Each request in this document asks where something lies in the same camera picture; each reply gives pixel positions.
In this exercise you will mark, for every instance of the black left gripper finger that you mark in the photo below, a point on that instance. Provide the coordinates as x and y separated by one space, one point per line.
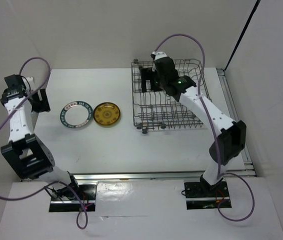
35 103
43 102

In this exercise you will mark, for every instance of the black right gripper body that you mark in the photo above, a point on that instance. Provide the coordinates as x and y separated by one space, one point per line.
162 81

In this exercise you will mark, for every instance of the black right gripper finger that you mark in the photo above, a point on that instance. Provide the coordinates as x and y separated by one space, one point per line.
154 85
146 74

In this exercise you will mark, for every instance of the white plate teal rim front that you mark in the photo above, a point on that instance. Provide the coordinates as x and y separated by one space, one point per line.
76 114

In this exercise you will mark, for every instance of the brown patterned plate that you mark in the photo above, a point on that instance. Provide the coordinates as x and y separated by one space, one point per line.
107 114

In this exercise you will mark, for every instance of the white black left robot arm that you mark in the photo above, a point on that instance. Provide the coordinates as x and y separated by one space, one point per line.
25 152

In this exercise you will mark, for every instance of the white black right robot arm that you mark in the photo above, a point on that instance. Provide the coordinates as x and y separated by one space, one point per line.
229 135

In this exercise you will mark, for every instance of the black corner strip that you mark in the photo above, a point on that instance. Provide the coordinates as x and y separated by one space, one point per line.
242 34

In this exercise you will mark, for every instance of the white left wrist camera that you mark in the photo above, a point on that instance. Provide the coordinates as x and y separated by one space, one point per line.
29 83

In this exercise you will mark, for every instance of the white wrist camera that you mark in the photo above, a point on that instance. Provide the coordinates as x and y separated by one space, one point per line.
29 83
156 55

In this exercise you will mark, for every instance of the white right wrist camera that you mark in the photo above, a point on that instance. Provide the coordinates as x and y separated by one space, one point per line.
156 55

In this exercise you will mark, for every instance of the grey wire dish rack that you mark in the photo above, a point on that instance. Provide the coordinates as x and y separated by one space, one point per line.
155 110

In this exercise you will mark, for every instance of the aluminium front rail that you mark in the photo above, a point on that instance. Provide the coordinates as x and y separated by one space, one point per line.
137 176

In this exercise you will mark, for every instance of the aluminium rail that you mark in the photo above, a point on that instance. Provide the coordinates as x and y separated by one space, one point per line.
249 168
137 176

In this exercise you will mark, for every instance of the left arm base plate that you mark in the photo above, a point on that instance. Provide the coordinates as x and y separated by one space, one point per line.
87 195

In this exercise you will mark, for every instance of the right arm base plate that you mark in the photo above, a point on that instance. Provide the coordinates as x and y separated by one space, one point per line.
196 199

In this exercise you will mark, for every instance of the aluminium right side rail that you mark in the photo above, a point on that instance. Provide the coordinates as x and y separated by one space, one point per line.
249 168

